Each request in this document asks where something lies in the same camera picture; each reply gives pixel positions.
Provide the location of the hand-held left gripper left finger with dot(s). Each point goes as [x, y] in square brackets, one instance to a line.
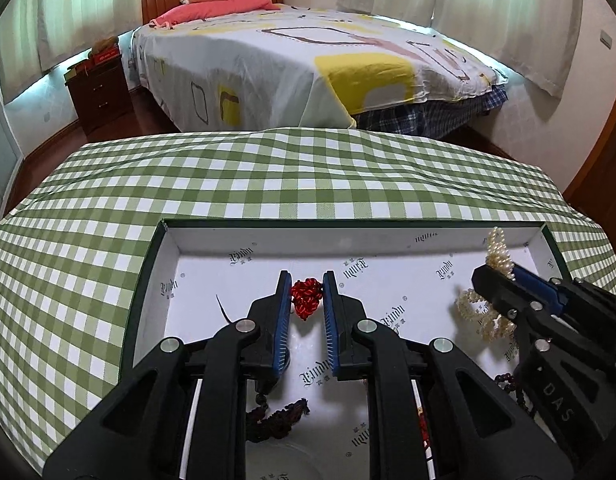
[284, 320]

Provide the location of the green checkered tablecloth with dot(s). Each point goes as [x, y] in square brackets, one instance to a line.
[237, 180]

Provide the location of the wooden door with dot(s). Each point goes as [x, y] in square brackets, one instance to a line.
[603, 170]

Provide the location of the dark wooden nightstand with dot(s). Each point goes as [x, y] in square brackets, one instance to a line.
[100, 95]

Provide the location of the brown plush toy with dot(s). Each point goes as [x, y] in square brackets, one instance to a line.
[103, 45]

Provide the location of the wall switch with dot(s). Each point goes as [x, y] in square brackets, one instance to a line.
[607, 39]

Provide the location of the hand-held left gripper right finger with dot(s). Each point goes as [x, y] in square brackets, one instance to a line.
[332, 330]

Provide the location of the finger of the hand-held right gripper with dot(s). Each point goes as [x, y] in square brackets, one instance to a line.
[535, 282]
[498, 290]

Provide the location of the white patterned bedsheet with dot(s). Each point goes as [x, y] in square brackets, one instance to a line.
[288, 70]

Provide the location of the blue plaid bed skirt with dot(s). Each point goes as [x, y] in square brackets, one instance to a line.
[428, 115]

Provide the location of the green box with white lining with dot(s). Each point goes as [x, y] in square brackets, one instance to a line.
[388, 285]

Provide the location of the pink pillow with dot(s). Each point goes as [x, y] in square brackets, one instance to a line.
[212, 10]

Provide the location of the glass sliding wardrobe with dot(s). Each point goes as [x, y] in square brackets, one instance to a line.
[0, 150]

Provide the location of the red box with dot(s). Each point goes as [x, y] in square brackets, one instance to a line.
[103, 57]

